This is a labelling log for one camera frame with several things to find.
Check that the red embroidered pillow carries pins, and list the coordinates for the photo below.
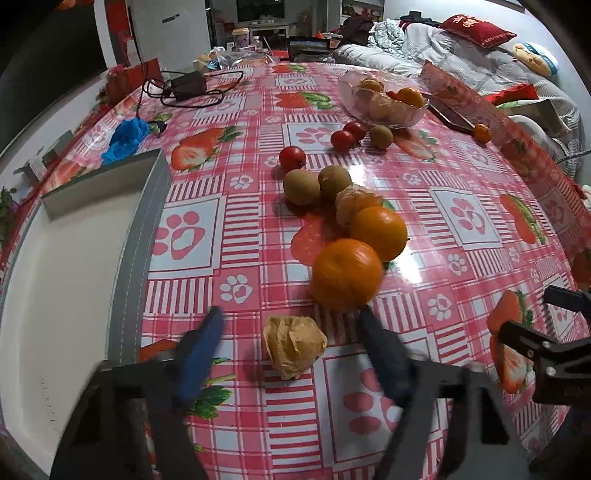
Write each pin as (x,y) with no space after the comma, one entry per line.
(475,27)

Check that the red gift box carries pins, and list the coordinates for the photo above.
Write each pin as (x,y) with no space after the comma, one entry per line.
(131,81)

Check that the cartoon plush pillow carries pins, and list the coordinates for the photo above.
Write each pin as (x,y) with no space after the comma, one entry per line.
(535,55)

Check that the glass bowl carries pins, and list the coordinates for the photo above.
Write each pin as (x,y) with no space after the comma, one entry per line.
(355,113)

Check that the red checked tablecloth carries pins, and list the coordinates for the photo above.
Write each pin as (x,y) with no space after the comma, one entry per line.
(258,258)

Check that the black tablet screen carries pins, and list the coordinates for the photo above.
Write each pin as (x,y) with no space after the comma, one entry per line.
(308,46)

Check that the black smartphone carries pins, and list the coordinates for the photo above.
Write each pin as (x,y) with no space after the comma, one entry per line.
(450,115)

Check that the dark clothes pile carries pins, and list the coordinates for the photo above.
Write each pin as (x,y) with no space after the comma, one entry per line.
(355,27)

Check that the purple print cup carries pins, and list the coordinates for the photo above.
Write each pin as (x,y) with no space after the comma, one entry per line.
(242,38)

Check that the white tray with grey rim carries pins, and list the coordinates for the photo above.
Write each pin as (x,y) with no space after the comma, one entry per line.
(69,277)

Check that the small cardboard box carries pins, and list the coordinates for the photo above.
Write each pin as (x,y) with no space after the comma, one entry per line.
(46,157)

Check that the large orange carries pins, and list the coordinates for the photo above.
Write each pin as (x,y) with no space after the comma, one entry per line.
(347,274)

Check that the red fringed cushion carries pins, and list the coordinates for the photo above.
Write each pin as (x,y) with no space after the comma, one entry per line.
(512,94)

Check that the small orange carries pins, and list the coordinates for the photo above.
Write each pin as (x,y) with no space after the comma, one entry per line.
(482,133)

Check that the white coffee table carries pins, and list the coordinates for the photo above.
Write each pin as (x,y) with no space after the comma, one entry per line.
(263,25)

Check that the peeled tangerine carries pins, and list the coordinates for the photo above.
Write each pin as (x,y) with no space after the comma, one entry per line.
(353,199)
(293,346)

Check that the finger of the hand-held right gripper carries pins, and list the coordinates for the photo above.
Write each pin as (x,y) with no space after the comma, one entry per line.
(568,300)
(526,339)

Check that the red tomato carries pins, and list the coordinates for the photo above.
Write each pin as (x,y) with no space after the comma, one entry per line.
(292,158)
(356,129)
(342,139)

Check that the kiwi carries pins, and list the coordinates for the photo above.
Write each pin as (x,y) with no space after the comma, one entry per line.
(381,137)
(301,187)
(334,181)

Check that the grey quilted sofa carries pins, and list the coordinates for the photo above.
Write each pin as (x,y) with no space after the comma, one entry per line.
(429,46)

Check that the white cabinet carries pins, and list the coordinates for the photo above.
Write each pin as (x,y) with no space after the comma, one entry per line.
(157,27)

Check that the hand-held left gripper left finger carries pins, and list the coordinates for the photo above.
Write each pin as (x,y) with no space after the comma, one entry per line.
(201,355)

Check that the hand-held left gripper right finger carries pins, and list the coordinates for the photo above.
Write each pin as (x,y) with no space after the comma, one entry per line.
(385,355)

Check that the blue crumpled cloth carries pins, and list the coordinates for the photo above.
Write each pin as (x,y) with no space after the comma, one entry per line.
(124,138)

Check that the clear plastic bag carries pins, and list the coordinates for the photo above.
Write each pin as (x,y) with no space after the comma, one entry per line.
(226,55)

